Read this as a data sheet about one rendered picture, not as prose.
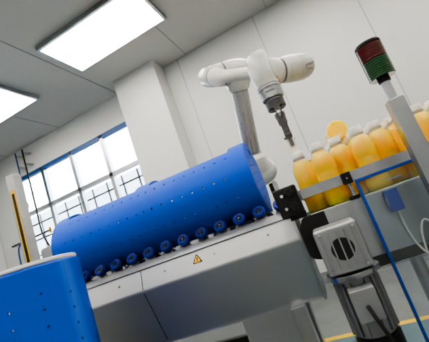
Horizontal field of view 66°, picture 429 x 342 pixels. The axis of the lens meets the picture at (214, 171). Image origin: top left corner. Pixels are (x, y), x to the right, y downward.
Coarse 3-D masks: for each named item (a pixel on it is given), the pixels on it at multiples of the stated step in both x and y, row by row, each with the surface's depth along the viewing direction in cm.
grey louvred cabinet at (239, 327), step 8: (192, 192) 298; (48, 248) 354; (176, 248) 300; (48, 256) 353; (224, 328) 279; (232, 328) 277; (240, 328) 274; (192, 336) 289; (200, 336) 286; (208, 336) 284; (216, 336) 281; (224, 336) 279; (232, 336) 276; (240, 336) 276
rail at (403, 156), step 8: (400, 152) 93; (384, 160) 94; (392, 160) 94; (400, 160) 93; (360, 168) 96; (368, 168) 95; (376, 168) 95; (384, 168) 94; (336, 176) 98; (352, 176) 96; (360, 176) 96; (320, 184) 99; (328, 184) 98; (336, 184) 97; (304, 192) 100; (312, 192) 99; (320, 192) 98
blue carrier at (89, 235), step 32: (224, 160) 118; (160, 192) 122; (224, 192) 114; (256, 192) 112; (64, 224) 136; (96, 224) 128; (128, 224) 123; (160, 224) 120; (192, 224) 119; (96, 256) 128
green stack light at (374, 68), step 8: (376, 56) 80; (384, 56) 80; (368, 64) 81; (376, 64) 80; (384, 64) 79; (392, 64) 80; (368, 72) 82; (376, 72) 80; (384, 72) 79; (392, 72) 80; (368, 80) 83; (376, 80) 82
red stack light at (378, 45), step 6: (372, 42) 81; (378, 42) 81; (360, 48) 82; (366, 48) 81; (372, 48) 80; (378, 48) 80; (384, 48) 81; (360, 54) 83; (366, 54) 81; (372, 54) 80; (378, 54) 80; (360, 60) 83; (366, 60) 82
